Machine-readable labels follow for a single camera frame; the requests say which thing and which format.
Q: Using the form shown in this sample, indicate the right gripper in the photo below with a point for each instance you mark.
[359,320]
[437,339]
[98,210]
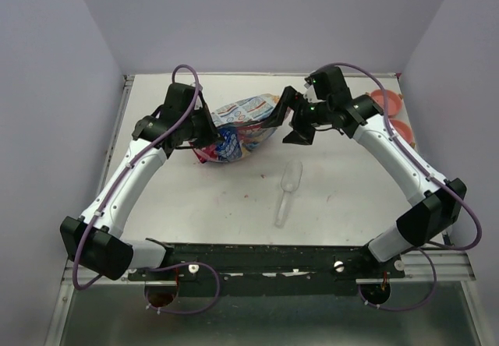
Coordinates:
[301,134]

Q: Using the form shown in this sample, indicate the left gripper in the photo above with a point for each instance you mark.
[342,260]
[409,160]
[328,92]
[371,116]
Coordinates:
[213,136]

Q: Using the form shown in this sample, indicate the cat food bag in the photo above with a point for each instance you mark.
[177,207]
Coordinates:
[240,125]

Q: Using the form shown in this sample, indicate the clear plastic scoop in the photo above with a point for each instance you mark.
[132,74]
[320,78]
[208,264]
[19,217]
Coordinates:
[290,182]

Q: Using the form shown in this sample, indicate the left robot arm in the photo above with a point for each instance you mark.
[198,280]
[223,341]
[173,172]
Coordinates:
[94,238]

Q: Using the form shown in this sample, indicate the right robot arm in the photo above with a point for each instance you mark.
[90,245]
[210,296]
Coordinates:
[435,201]

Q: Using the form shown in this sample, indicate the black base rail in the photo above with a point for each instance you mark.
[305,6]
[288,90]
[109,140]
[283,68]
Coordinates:
[206,270]

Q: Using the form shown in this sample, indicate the aluminium frame rail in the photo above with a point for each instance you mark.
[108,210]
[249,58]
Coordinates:
[413,267]

